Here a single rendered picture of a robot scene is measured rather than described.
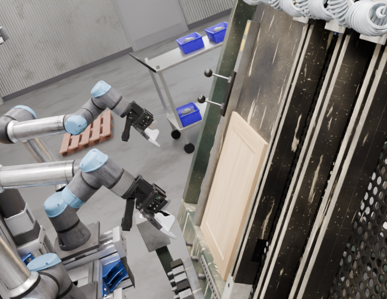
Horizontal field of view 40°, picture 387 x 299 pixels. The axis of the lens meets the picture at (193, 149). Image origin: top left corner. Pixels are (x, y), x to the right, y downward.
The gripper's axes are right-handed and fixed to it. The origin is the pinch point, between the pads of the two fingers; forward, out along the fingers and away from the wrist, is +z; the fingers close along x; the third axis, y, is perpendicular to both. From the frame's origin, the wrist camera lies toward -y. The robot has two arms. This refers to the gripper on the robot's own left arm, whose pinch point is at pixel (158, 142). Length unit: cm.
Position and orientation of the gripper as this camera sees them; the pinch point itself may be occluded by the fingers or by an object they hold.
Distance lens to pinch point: 225.9
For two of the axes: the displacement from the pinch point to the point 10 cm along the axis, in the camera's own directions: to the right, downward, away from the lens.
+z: 7.3, 5.9, 3.3
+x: -1.3, -3.6, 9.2
